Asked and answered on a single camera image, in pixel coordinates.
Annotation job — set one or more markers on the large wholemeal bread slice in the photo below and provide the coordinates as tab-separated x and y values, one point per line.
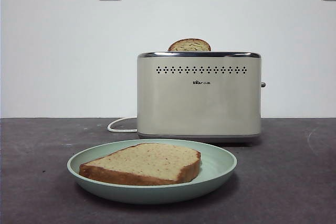
147	161

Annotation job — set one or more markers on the pale green plate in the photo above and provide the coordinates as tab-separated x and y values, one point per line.
215	171

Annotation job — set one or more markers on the cream steel toaster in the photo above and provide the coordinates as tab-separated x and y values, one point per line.
197	103

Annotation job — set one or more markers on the small wholemeal bread slice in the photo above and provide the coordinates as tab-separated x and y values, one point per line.
189	45

